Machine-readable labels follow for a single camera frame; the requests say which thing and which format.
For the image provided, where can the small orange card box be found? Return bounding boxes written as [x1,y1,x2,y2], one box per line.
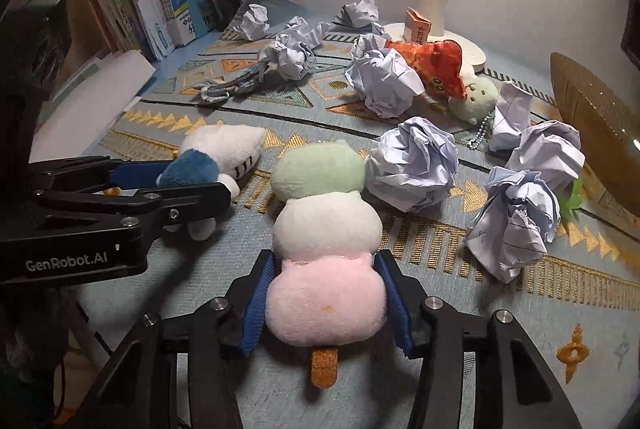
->
[402,7,432,45]

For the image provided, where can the small green toy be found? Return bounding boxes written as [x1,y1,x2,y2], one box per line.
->
[556,178,585,222]

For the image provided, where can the golden wicker basket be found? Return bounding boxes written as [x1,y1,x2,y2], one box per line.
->
[550,52,640,215]

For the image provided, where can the blue plaid bow hair clip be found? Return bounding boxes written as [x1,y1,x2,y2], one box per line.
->
[193,64,268,106]

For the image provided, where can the lined paper ball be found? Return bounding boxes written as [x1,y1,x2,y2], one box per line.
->
[465,167,560,284]

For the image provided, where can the three-ball dango plush toy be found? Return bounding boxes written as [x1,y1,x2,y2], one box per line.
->
[266,140,386,389]

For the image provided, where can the white and blue shark plush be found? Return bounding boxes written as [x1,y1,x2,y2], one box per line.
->
[155,122,268,243]

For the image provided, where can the white paper sheets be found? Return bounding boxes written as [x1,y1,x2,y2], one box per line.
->
[29,50,155,163]

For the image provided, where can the patterned blue woven mat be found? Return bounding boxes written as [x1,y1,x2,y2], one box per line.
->
[77,30,639,428]

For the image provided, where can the red orange plush pouch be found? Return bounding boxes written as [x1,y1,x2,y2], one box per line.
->
[385,39,466,100]

